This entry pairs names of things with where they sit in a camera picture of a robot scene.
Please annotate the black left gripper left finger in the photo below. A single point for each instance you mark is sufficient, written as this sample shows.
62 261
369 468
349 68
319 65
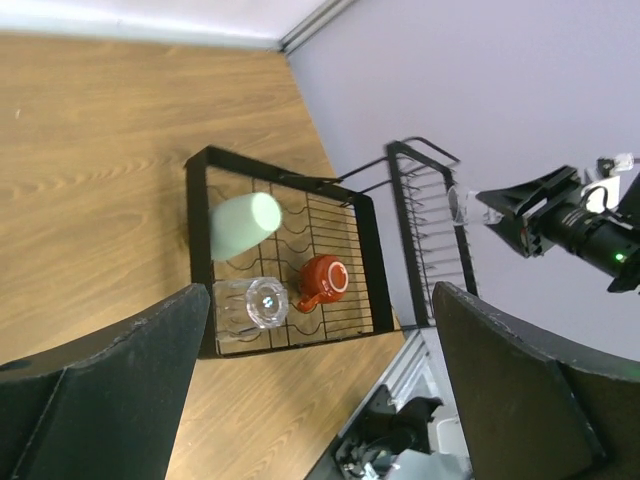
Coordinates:
106 405

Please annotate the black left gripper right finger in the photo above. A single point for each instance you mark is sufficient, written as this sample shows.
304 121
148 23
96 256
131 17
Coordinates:
533 404

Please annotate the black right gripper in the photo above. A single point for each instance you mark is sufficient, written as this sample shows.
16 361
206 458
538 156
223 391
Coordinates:
551 213

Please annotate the small clear glass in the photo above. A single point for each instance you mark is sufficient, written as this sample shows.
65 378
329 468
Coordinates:
467 209

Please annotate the large clear faceted glass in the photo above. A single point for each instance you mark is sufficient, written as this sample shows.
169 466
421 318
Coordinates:
244 308

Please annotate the orange black mug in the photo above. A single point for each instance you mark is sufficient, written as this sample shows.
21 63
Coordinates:
323 279

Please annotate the green plastic cup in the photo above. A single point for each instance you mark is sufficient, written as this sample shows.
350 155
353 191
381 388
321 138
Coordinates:
241 223

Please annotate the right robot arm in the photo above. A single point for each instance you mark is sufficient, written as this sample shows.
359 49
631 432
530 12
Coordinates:
613 241

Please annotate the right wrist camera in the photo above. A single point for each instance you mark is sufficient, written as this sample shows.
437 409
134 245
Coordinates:
601 189

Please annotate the black wire dish rack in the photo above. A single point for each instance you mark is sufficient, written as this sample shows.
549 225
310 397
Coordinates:
395 237

